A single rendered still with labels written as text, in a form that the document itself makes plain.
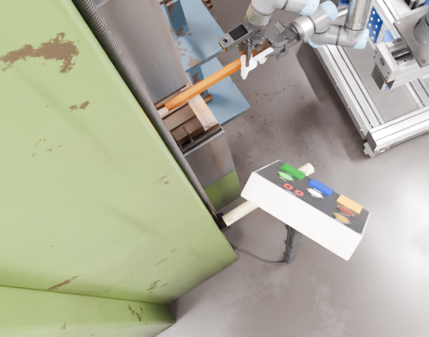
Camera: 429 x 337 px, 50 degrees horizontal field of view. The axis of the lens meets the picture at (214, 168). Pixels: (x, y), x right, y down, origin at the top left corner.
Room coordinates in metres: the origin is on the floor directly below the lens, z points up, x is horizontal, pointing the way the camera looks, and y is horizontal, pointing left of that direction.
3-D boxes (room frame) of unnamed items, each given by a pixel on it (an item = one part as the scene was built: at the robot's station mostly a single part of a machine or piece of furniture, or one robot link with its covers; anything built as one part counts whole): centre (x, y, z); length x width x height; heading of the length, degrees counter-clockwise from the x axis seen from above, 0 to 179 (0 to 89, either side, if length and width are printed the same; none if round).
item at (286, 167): (0.38, -0.23, 1.01); 0.07 x 0.05 x 0.07; 34
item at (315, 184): (0.30, -0.28, 1.01); 0.07 x 0.05 x 0.07; 34
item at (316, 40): (0.88, -0.58, 0.88); 0.11 x 0.08 x 0.11; 53
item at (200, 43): (1.28, -0.11, 0.70); 0.40 x 0.30 x 0.02; 8
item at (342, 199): (0.22, -0.34, 1.01); 0.07 x 0.05 x 0.07; 34
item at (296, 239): (0.24, -0.17, 0.54); 0.04 x 0.04 x 1.08; 9
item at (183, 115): (0.74, 0.20, 0.96); 0.42 x 0.20 x 0.09; 99
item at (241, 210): (0.44, -0.15, 0.62); 0.44 x 0.05 x 0.05; 99
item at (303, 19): (0.88, -0.49, 0.98); 0.08 x 0.05 x 0.08; 9
